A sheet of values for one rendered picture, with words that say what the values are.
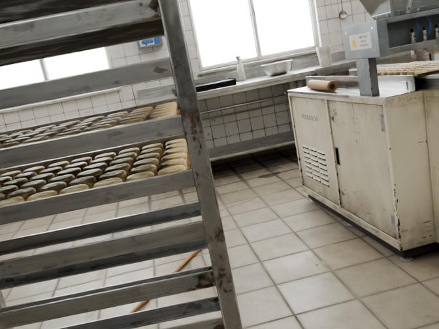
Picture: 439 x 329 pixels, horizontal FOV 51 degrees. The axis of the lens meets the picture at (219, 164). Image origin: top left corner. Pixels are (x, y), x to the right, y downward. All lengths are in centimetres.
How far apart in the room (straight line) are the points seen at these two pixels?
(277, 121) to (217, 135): 71
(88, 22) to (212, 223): 36
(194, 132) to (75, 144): 19
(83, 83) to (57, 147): 11
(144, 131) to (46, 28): 21
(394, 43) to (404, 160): 54
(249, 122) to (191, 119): 456
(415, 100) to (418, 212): 54
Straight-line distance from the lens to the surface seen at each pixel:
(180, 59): 71
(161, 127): 74
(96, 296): 84
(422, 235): 249
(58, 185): 90
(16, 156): 80
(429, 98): 230
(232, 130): 523
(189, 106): 71
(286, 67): 483
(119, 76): 74
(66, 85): 76
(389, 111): 225
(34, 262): 84
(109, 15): 75
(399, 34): 237
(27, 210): 81
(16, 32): 78
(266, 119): 531
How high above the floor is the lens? 114
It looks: 12 degrees down
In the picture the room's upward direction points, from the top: 11 degrees counter-clockwise
